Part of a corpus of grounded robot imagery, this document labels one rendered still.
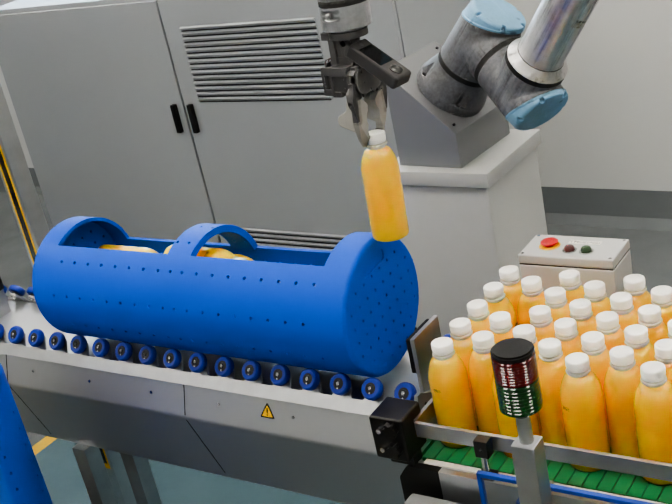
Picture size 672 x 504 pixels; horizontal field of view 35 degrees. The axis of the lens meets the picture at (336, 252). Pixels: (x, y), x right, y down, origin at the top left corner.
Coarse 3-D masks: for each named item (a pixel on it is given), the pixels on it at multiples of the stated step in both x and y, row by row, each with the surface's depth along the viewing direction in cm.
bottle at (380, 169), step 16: (384, 144) 197; (368, 160) 197; (384, 160) 196; (368, 176) 198; (384, 176) 197; (400, 176) 200; (368, 192) 200; (384, 192) 198; (400, 192) 200; (368, 208) 202; (384, 208) 199; (400, 208) 200; (384, 224) 201; (400, 224) 201; (384, 240) 202
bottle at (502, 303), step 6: (504, 294) 208; (486, 300) 208; (492, 300) 207; (498, 300) 207; (504, 300) 208; (492, 306) 207; (498, 306) 207; (504, 306) 207; (510, 306) 208; (492, 312) 207; (510, 312) 207; (516, 318) 209; (516, 324) 209
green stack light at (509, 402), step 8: (496, 384) 156; (536, 384) 154; (504, 392) 154; (512, 392) 153; (520, 392) 153; (528, 392) 153; (536, 392) 154; (504, 400) 155; (512, 400) 154; (520, 400) 154; (528, 400) 154; (536, 400) 155; (504, 408) 156; (512, 408) 155; (520, 408) 154; (528, 408) 154; (536, 408) 155; (512, 416) 155; (520, 416) 155; (528, 416) 155
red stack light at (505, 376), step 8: (528, 360) 152; (536, 360) 154; (496, 368) 154; (504, 368) 152; (512, 368) 152; (520, 368) 152; (528, 368) 152; (536, 368) 154; (496, 376) 154; (504, 376) 153; (512, 376) 152; (520, 376) 152; (528, 376) 153; (536, 376) 154; (504, 384) 154; (512, 384) 153; (520, 384) 153; (528, 384) 153
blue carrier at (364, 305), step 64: (64, 256) 245; (128, 256) 234; (192, 256) 224; (256, 256) 245; (320, 256) 234; (384, 256) 211; (64, 320) 249; (128, 320) 235; (192, 320) 223; (256, 320) 213; (320, 320) 204; (384, 320) 213
